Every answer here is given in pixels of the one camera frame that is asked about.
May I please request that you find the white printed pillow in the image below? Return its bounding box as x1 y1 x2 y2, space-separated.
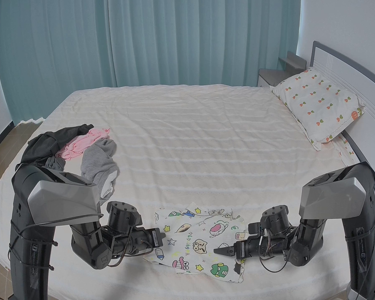
270 67 366 151

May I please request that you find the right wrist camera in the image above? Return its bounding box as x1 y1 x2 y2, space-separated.
246 221 264 239

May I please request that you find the black garment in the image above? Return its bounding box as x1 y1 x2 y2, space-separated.
20 124 94 172

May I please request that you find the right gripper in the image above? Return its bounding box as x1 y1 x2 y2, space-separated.
213 236 265 261

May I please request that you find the bed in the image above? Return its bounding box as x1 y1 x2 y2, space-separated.
0 41 375 300

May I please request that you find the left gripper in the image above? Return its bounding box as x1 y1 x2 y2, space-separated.
134 227 167 253

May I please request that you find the black cable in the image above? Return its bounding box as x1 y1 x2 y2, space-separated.
257 252 290 273
106 246 154 267

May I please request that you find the blue-green curtain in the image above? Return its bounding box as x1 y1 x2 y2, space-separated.
0 0 302 126

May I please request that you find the pink garment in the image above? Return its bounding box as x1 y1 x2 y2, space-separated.
56 128 111 160

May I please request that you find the grey garment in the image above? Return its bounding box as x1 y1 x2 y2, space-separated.
80 138 118 199

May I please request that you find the white printed pyjama top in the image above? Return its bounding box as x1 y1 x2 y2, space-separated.
143 202 247 284

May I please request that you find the grey bedside table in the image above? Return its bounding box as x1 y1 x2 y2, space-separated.
258 51 307 89

